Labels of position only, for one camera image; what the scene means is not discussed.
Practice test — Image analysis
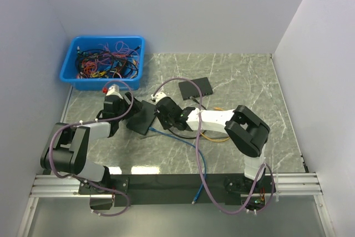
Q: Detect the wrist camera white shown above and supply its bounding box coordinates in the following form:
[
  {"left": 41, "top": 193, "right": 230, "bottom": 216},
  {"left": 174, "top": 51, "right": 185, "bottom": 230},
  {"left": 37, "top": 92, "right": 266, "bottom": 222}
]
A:
[
  {"left": 151, "top": 92, "right": 167, "bottom": 103},
  {"left": 102, "top": 84, "right": 123, "bottom": 99}
]

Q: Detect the black network switch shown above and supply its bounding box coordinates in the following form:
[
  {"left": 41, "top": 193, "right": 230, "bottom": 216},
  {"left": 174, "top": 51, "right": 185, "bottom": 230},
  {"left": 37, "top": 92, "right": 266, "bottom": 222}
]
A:
[
  {"left": 126, "top": 100, "right": 156, "bottom": 135},
  {"left": 179, "top": 77, "right": 213, "bottom": 100}
]

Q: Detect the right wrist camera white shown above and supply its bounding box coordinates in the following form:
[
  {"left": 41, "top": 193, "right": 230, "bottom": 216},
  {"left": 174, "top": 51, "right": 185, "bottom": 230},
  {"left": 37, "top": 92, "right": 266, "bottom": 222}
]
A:
[{"left": 151, "top": 92, "right": 167, "bottom": 103}]

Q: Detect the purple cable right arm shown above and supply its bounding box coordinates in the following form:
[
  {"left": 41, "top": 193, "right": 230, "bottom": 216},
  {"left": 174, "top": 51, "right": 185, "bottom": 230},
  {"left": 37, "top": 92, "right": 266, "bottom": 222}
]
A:
[{"left": 152, "top": 77, "right": 275, "bottom": 215}]

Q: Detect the black ethernet cable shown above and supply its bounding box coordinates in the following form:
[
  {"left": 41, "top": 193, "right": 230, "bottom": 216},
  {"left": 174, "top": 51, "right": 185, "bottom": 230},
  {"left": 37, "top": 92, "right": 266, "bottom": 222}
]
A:
[{"left": 166, "top": 97, "right": 209, "bottom": 140}]

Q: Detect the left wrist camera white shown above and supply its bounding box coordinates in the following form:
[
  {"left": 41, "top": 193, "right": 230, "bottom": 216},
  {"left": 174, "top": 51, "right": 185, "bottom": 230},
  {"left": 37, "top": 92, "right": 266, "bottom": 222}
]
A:
[{"left": 102, "top": 84, "right": 123, "bottom": 99}]

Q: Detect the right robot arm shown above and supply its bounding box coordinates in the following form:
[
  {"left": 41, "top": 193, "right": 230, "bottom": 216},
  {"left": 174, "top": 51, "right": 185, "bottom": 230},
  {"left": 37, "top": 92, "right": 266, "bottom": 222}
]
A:
[{"left": 152, "top": 93, "right": 270, "bottom": 192}]

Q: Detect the tangled coloured cables bundle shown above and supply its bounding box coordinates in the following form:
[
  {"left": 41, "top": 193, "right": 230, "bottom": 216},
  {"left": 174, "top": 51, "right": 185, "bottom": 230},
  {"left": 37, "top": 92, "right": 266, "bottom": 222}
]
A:
[{"left": 74, "top": 41, "right": 141, "bottom": 80}]

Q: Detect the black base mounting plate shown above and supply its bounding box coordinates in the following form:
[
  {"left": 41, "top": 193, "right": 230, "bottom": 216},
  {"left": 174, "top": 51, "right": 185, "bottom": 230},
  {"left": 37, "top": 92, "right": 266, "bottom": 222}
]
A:
[{"left": 79, "top": 173, "right": 278, "bottom": 208}]

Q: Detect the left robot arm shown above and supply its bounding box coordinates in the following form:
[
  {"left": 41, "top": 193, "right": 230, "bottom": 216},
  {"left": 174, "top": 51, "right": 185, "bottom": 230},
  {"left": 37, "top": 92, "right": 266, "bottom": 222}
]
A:
[{"left": 40, "top": 92, "right": 143, "bottom": 194}]

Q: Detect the aluminium rail frame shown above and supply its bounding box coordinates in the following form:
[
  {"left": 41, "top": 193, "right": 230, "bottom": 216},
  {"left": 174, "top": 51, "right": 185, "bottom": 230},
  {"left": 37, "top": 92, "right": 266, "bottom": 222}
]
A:
[{"left": 30, "top": 53, "right": 333, "bottom": 237}]

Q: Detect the blue ethernet cable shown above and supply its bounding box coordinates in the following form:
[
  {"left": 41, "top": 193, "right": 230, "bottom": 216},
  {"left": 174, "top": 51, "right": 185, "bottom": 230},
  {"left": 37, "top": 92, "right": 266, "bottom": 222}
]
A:
[{"left": 149, "top": 127, "right": 207, "bottom": 204}]

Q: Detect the blue plastic bin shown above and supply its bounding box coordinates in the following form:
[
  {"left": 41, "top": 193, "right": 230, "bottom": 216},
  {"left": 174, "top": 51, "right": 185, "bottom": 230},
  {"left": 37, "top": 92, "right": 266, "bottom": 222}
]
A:
[{"left": 59, "top": 36, "right": 145, "bottom": 90}]

